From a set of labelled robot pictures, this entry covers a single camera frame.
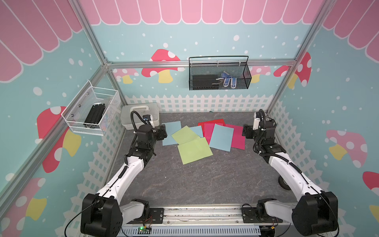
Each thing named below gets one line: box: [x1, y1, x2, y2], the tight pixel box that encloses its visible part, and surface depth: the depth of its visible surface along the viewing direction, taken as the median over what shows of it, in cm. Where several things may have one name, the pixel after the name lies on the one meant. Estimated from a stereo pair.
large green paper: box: [177, 136, 214, 165], surface depth 101 cm
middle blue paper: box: [189, 125, 204, 138], surface depth 111 cm
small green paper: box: [170, 125, 201, 146], surface depth 108 cm
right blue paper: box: [209, 123, 235, 153], surface depth 108 cm
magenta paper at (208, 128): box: [203, 122, 224, 145], surface depth 111 cm
